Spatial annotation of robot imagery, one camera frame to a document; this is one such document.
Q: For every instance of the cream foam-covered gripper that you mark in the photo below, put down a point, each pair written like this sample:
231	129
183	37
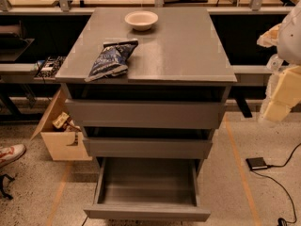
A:
291	40

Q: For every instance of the grey bottom drawer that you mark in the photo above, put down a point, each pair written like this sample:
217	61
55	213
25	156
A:
147	189

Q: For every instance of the grey drawer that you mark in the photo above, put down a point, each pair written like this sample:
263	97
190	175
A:
146	114
147	189
147	142

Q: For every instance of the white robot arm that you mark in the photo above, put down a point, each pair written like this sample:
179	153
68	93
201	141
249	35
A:
293	18

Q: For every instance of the grey drawer cabinet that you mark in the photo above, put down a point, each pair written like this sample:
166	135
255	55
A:
179	59

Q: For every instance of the grey top drawer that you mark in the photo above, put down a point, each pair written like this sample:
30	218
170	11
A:
146	114

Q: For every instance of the grey middle drawer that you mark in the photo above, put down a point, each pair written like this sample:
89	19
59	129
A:
147	142

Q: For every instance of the hand sanitizer bottle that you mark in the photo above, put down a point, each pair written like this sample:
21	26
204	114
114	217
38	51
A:
274	63

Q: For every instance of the black foot pedal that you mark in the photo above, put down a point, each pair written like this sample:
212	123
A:
256	163

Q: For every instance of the white bowl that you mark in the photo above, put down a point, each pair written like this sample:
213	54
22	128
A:
141	20

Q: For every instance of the blue chip bag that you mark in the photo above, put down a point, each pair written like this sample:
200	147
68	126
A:
112	61

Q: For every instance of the tan item in box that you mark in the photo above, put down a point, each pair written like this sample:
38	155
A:
59	122

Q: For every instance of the cardboard box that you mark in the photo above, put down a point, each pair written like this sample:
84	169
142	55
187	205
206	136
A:
61	144

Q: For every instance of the black patterned notebook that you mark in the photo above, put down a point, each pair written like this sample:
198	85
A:
49	67

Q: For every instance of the red and white shoe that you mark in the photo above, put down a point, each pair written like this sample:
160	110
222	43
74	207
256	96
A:
11	154

